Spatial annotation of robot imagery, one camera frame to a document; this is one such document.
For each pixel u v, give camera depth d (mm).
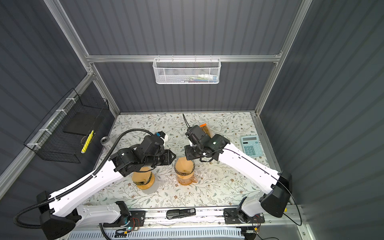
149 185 754
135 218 725
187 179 820
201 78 926
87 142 699
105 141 885
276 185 402
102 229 694
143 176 715
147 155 521
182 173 740
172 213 704
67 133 726
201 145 536
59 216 391
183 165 788
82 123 767
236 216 666
